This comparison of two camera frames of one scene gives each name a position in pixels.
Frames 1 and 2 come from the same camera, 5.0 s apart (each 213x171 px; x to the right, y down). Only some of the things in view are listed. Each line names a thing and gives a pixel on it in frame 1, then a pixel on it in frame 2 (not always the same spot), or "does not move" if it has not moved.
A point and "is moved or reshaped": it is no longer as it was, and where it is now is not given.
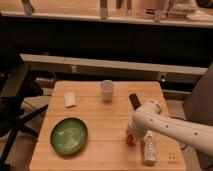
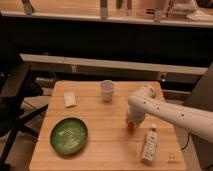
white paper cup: (107, 90) does not move
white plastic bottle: (149, 147) does not move
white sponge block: (69, 98) does not move
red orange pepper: (130, 140) is moved or reshaped
